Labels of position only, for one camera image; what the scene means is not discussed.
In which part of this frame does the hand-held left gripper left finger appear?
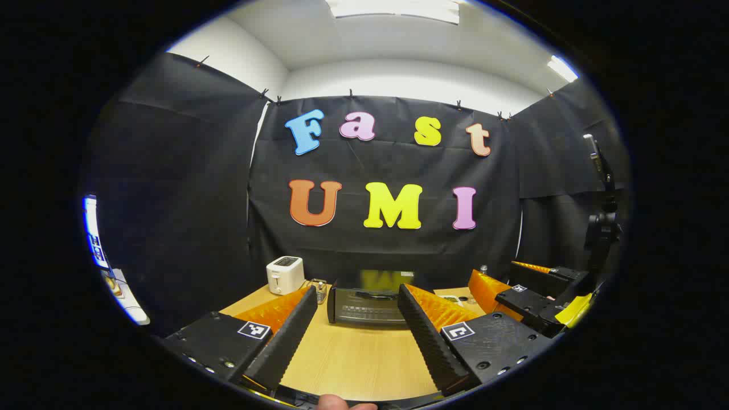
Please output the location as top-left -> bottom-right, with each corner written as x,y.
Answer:
164,286 -> 318,393

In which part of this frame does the small ceiling light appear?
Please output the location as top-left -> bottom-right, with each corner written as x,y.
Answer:
547,55 -> 579,83

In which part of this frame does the white toaster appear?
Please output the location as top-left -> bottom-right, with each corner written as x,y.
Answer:
266,256 -> 305,296

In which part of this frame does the black electric oven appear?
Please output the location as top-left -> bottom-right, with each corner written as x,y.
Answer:
327,269 -> 436,326

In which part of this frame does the large ceiling light panel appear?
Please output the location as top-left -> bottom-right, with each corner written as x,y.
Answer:
326,0 -> 461,24

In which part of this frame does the black phone tripod stand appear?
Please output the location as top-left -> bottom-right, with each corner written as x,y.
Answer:
582,134 -> 624,285

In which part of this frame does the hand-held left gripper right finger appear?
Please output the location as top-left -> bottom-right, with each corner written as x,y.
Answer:
398,283 -> 556,397

